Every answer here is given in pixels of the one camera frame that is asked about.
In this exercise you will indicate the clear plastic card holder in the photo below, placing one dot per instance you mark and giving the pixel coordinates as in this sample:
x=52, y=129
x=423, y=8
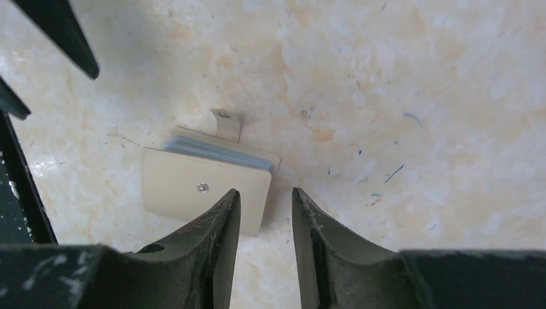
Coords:
x=193, y=170

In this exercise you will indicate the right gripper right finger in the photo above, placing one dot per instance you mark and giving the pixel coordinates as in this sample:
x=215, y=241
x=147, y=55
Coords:
x=337, y=268

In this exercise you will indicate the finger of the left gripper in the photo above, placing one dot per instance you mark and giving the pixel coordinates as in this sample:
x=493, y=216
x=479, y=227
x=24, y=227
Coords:
x=56, y=19
x=11, y=103

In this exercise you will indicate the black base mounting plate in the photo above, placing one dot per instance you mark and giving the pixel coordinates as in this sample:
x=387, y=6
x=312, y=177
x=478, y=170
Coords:
x=23, y=216

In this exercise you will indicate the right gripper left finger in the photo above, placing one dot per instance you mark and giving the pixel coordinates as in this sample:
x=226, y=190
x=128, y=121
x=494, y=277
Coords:
x=192, y=267

